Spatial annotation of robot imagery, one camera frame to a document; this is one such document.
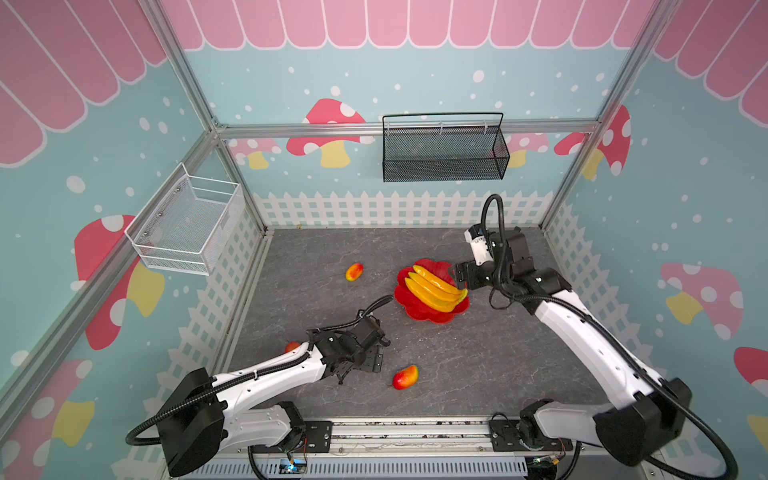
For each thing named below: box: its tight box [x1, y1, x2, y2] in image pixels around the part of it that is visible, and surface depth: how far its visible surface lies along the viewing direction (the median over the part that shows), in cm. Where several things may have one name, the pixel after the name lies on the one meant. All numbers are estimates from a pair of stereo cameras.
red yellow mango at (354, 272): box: [345, 262, 365, 282], surface depth 105 cm
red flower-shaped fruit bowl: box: [394, 259, 470, 324], surface depth 99 cm
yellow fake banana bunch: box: [404, 265, 468, 313], surface depth 99 cm
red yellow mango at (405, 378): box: [392, 365, 419, 391], surface depth 82 cm
